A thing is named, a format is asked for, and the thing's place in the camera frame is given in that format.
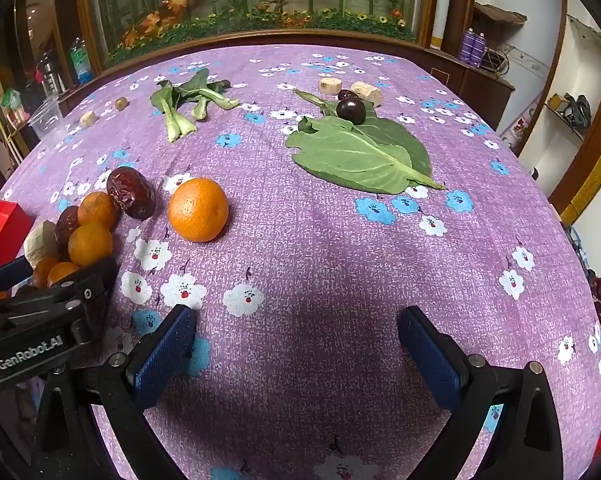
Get large orange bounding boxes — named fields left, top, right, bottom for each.
left=168, top=177, right=230, bottom=243

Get wire basket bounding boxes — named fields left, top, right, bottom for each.
left=481, top=45, right=514, bottom=73

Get dark purple plum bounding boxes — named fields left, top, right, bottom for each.
left=335, top=97, right=367, bottom=126

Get dark steel thermos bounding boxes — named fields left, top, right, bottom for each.
left=39, top=55, right=65, bottom=96

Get blue water bottle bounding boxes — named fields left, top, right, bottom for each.
left=70, top=37, right=95, bottom=85

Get clear plastic cup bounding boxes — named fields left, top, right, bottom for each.
left=28, top=95, right=64, bottom=141

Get dark grey bundle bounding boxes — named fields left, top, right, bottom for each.
left=551, top=92, right=594, bottom=133

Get wooden side cabinet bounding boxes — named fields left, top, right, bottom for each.
left=431, top=50, right=516, bottom=131

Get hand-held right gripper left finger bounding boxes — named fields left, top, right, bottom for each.
left=30, top=304, right=197, bottom=480

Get purple floral tablecloth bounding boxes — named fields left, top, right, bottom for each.
left=0, top=42, right=601, bottom=480

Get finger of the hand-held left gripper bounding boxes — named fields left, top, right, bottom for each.
left=0, top=255, right=34, bottom=306
left=40, top=256, right=120, bottom=311

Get green packet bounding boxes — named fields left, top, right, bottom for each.
left=0, top=89, right=24, bottom=116

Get large green cabbage leaf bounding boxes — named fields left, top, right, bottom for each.
left=284, top=114, right=447, bottom=196

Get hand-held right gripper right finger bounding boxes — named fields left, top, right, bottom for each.
left=397, top=305, right=564, bottom=480

